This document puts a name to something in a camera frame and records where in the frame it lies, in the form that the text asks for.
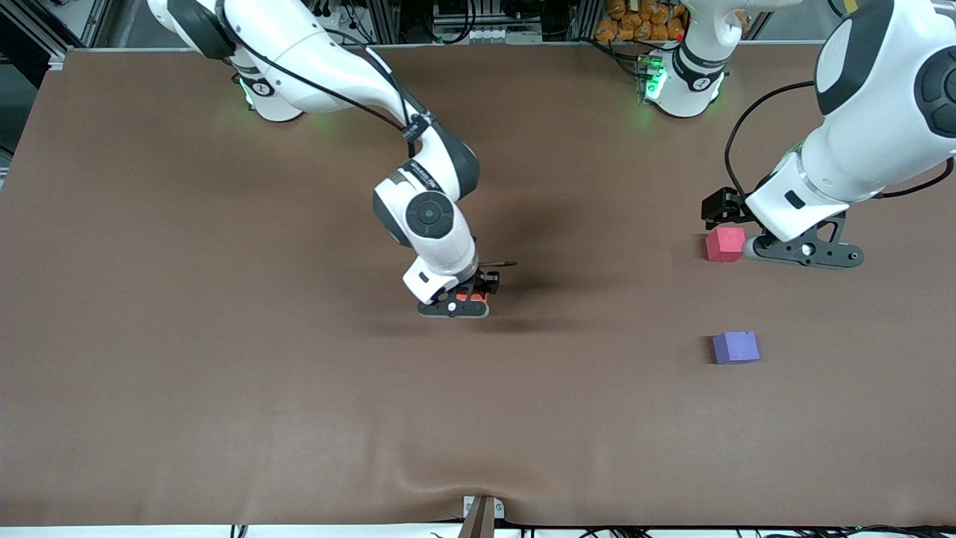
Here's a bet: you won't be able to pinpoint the red foam block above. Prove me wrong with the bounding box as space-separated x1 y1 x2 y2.
705 227 746 263

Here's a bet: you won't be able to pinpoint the brown table mat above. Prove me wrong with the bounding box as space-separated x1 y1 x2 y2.
0 43 956 528

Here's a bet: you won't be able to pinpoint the purple foam block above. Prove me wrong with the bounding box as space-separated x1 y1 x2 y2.
712 331 761 365

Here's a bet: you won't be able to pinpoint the orange snack bags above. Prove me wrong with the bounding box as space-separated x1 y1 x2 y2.
595 0 688 43

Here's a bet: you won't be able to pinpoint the white terminal block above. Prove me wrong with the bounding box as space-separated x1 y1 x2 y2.
441 28 510 43

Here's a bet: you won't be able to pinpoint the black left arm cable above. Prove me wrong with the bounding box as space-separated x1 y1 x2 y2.
725 80 955 201

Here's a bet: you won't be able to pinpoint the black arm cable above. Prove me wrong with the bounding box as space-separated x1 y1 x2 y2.
215 0 432 143
725 80 955 201

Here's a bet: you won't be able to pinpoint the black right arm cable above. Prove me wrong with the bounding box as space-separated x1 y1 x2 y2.
215 0 432 143

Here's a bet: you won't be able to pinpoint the metal clamp bracket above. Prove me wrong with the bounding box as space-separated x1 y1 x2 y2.
457 495 506 538

